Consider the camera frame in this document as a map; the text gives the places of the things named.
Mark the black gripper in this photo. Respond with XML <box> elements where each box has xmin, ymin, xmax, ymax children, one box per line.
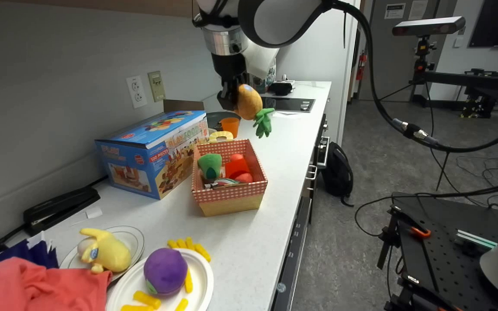
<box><xmin>210</xmin><ymin>50</ymin><xmax>250</xmax><ymax>111</ymax></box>

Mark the orange carrot toy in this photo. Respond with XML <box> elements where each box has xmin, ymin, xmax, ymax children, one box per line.
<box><xmin>234</xmin><ymin>83</ymin><xmax>276</xmax><ymax>140</ymax></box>

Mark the flat dark hot plate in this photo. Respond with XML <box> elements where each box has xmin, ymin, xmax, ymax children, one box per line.
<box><xmin>259</xmin><ymin>95</ymin><xmax>316</xmax><ymax>114</ymax></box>

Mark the orange plushie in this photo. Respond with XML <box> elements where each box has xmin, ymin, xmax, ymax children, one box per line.
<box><xmin>222</xmin><ymin>150</ymin><xmax>252</xmax><ymax>180</ymax></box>

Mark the green plushie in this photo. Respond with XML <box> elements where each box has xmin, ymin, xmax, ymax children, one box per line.
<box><xmin>195</xmin><ymin>150</ymin><xmax>226</xmax><ymax>185</ymax></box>

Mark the red plushie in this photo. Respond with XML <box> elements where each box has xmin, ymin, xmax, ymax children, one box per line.
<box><xmin>233</xmin><ymin>171</ymin><xmax>255</xmax><ymax>185</ymax></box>

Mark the purple ball plushie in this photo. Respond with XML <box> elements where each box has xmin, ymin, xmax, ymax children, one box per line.
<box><xmin>141</xmin><ymin>247</ymin><xmax>189</xmax><ymax>301</ymax></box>

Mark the yellow plushie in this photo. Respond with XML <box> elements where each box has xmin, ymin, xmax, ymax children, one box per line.
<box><xmin>75</xmin><ymin>226</ymin><xmax>132</xmax><ymax>275</ymax></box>

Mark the orange plastic cup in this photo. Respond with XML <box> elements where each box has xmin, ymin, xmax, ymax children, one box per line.
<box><xmin>219</xmin><ymin>116</ymin><xmax>241</xmax><ymax>140</ymax></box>

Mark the small black appliance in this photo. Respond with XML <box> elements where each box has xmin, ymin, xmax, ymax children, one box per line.
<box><xmin>265</xmin><ymin>80</ymin><xmax>295</xmax><ymax>97</ymax></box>

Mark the teal grey plush toy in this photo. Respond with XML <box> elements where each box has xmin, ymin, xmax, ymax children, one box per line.
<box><xmin>203</xmin><ymin>178</ymin><xmax>238</xmax><ymax>190</ymax></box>

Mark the blue toy food box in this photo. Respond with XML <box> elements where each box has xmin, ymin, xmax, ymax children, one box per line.
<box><xmin>93</xmin><ymin>109</ymin><xmax>210</xmax><ymax>202</ymax></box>

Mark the red checkered basket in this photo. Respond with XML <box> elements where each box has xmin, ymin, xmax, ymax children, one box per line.
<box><xmin>188</xmin><ymin>137</ymin><xmax>269</xmax><ymax>218</ymax></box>

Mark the black backpack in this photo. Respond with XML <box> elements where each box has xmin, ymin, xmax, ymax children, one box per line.
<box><xmin>321</xmin><ymin>140</ymin><xmax>355</xmax><ymax>207</ymax></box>

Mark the black dishwasher front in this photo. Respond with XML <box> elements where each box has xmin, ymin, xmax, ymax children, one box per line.
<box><xmin>271</xmin><ymin>145</ymin><xmax>323</xmax><ymax>311</ymax></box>

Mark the yellow fries plush bundle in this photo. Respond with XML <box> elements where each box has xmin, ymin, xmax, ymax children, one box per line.
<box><xmin>165</xmin><ymin>237</ymin><xmax>214</xmax><ymax>264</ymax></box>

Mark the white door sign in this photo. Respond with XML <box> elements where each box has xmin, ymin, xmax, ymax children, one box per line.
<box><xmin>381</xmin><ymin>2</ymin><xmax>407</xmax><ymax>23</ymax></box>

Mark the black stapler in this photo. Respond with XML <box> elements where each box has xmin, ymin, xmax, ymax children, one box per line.
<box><xmin>22</xmin><ymin>185</ymin><xmax>101</xmax><ymax>237</ymax></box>

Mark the dark blue cloth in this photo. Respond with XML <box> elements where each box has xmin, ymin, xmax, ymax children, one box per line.
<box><xmin>0</xmin><ymin>238</ymin><xmax>60</xmax><ymax>271</ymax></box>

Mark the pink red cloth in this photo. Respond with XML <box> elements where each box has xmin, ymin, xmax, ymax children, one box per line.
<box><xmin>0</xmin><ymin>256</ymin><xmax>112</xmax><ymax>311</ymax></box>

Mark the black equipment cart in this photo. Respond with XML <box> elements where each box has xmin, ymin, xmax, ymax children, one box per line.
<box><xmin>374</xmin><ymin>192</ymin><xmax>498</xmax><ymax>311</ymax></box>

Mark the green tipped tool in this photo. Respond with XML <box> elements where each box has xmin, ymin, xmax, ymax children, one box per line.
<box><xmin>454</xmin><ymin>228</ymin><xmax>498</xmax><ymax>251</ymax></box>

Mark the yellow ring toy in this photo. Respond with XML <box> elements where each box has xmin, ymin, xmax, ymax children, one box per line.
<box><xmin>205</xmin><ymin>130</ymin><xmax>236</xmax><ymax>145</ymax></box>

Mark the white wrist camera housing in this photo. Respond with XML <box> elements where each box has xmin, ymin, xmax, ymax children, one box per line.
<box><xmin>240</xmin><ymin>43</ymin><xmax>279</xmax><ymax>80</ymax></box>

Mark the beige wall plate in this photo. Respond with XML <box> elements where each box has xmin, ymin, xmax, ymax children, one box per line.
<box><xmin>144</xmin><ymin>69</ymin><xmax>165</xmax><ymax>104</ymax></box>

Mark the white wall outlet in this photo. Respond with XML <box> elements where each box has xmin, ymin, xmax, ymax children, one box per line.
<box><xmin>124</xmin><ymin>74</ymin><xmax>148</xmax><ymax>111</ymax></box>

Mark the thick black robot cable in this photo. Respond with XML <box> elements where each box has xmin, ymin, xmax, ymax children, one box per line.
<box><xmin>331</xmin><ymin>0</ymin><xmax>498</xmax><ymax>156</ymax></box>

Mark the black stereo camera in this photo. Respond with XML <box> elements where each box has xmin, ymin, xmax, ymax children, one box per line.
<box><xmin>390</xmin><ymin>14</ymin><xmax>466</xmax><ymax>38</ymax></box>

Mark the orange handled clamp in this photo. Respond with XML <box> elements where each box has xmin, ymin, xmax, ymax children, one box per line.
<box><xmin>406</xmin><ymin>223</ymin><xmax>433</xmax><ymax>240</ymax></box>

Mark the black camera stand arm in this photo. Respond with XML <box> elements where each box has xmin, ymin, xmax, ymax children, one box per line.
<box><xmin>409</xmin><ymin>33</ymin><xmax>498</xmax><ymax>119</ymax></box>

